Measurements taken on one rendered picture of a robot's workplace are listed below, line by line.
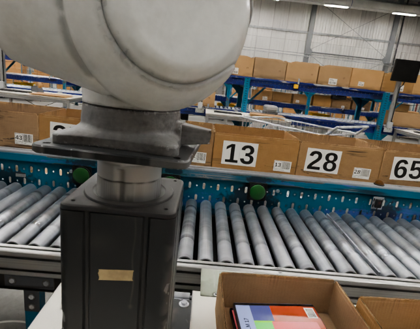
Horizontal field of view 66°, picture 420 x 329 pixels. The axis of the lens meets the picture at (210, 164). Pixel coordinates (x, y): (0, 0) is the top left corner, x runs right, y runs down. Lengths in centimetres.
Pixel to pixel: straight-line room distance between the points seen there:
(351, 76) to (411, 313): 578
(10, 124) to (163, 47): 149
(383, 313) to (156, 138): 65
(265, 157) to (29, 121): 107
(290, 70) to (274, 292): 550
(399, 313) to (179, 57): 79
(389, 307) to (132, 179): 64
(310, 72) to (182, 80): 601
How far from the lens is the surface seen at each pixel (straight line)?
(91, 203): 53
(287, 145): 151
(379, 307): 87
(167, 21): 23
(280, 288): 83
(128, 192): 52
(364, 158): 164
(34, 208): 137
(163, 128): 49
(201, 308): 84
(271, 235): 124
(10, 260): 113
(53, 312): 85
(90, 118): 50
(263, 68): 604
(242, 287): 82
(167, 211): 50
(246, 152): 148
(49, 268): 109
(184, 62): 23
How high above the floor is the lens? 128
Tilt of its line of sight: 15 degrees down
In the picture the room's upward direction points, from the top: 6 degrees clockwise
